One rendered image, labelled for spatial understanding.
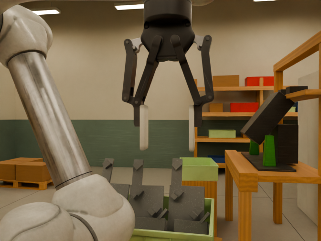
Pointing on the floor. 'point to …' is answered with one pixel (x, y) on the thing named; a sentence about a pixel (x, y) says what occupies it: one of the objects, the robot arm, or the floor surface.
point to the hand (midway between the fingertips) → (167, 131)
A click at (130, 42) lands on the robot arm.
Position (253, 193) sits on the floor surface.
